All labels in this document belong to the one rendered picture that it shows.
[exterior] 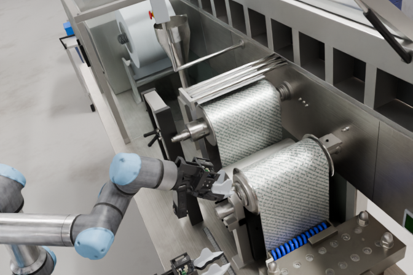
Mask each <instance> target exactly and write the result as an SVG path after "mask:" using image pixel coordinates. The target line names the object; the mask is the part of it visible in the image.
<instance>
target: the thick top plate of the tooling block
mask: <svg viewBox="0 0 413 275"><path fill-rule="evenodd" d="M365 212H367V213H368V217H369V225H368V226H366V227H362V226H360V225H359V224H358V223H357V218H358V215H356V216H354V217H353V218H351V219H349V220H347V221H346V222H344V223H342V224H340V225H338V226H336V227H335V228H336V229H337V230H338V234H336V235H335V236H333V237H331V238H329V239H327V240H326V241H324V242H322V243H321V244H319V245H317V246H315V247H313V248H312V246H311V245H310V244H309V243H306V244H304V245H303V246H300V247H299V248H297V249H295V250H294V251H292V252H290V253H288V254H286V255H284V256H283V257H281V258H279V259H278V260H275V261H274V262H275V263H276V264H277V265H278V268H279V270H280V275H363V274H364V273H366V272H368V271H371V272H372V273H373V274H374V275H378V274H379V273H381V272H382V271H384V270H386V269H387V268H389V267H391V266H392V265H394V264H395V263H397V262H399V261H400V260H402V259H404V258H405V253H406V247H407V245H405V244H404V243H403V242H402V241H401V240H400V239H398V238H397V237H396V236H395V235H394V234H393V233H392V232H391V231H389V230H388V229H387V228H386V227H385V226H383V225H382V224H381V223H380V222H379V221H378V220H377V219H376V218H375V217H373V216H372V215H371V214H370V213H369V212H368V211H367V210H365ZM386 232H389V233H391V235H392V236H393V243H394V245H393V247H392V248H391V249H386V248H384V247H382V246H381V245H380V240H381V237H382V236H383V234H384V233H386ZM267 270H268V267H267V266H265V267H263V268H261V269H260V272H261V275H268V274H267Z"/></svg>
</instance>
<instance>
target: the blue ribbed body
mask: <svg viewBox="0 0 413 275"><path fill-rule="evenodd" d="M317 227H318V228H317ZM317 227H314V228H313V230H314V231H313V230H312V229H309V232H310V234H309V232H308V231H306V232H305V235H306V236H305V235H304V234H301V237H302V238H301V237H300V236H297V240H296V239H295V238H293V243H292V242H291V241H288V244H289V245H288V244H287V243H284V246H285V247H283V246H282V245H281V246H280V249H281V250H279V248H276V249H275V250H276V252H275V251H274V250H271V253H272V254H271V256H272V257H273V260H278V259H279V258H281V257H283V256H284V255H286V254H288V253H290V252H292V251H294V250H295V249H297V248H299V247H300V246H303V245H304V244H306V243H308V238H310V237H312V236H314V235H315V234H317V233H319V232H321V231H323V230H325V229H326V228H328V227H330V225H329V224H325V223H324V222H322V223H321V225H318V226H317Z"/></svg>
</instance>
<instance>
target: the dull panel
mask: <svg viewBox="0 0 413 275"><path fill-rule="evenodd" d="M211 72H212V76H213V77H216V76H218V75H220V74H219V73H218V72H217V71H215V70H214V69H213V68H212V67H211ZM281 129H282V138H283V140H284V139H286V138H291V139H292V140H293V141H295V142H296V143H297V142H299V140H298V139H297V138H295V137H294V136H293V135H292V134H291V133H290V132H288V131H287V130H286V129H285V128H283V127H282V126H281ZM332 178H333V179H334V217H335V218H336V219H337V220H338V221H339V222H340V223H341V224H342V223H344V222H346V221H347V220H349V219H351V218H353V217H354V204H355V187H354V186H353V185H352V184H350V183H349V182H348V181H347V180H345V179H344V178H343V177H342V176H341V175H340V174H338V173H337V172H336V171H335V170H334V174H333V175H332Z"/></svg>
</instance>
